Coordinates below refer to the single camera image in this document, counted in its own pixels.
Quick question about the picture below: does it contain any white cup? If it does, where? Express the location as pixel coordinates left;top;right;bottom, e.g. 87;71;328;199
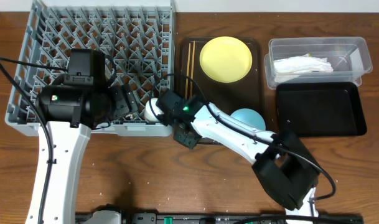
144;98;164;124

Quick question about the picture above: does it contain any white paper napkin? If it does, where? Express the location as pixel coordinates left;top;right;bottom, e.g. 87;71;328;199
273;56;334;73

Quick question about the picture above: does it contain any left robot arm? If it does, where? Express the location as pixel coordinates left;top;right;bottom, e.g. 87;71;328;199
26;85;138;223

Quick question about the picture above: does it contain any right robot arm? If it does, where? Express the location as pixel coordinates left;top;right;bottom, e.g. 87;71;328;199
150;90;321;217

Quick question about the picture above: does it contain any grey dishwasher rack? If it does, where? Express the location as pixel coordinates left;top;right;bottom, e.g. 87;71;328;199
5;1;175;137

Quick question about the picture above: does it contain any yellow round plate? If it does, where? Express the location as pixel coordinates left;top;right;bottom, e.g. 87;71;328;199
199;36;253;83

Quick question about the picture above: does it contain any dark brown serving tray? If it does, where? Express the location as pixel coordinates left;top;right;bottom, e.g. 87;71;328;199
174;37;264;116

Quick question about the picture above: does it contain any light blue bowl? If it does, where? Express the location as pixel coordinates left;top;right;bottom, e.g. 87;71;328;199
231;108;266;131

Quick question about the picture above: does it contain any clear plastic bin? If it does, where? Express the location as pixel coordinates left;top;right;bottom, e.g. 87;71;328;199
264;37;373;90

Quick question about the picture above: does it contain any black rectangular tray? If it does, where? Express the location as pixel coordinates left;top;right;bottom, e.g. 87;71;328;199
276;82;367;137

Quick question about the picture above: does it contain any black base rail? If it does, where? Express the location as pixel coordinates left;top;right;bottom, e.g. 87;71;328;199
75;204;364;224

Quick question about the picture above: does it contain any right black cable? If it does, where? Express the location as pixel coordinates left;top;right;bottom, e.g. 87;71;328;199
148;73;337;202

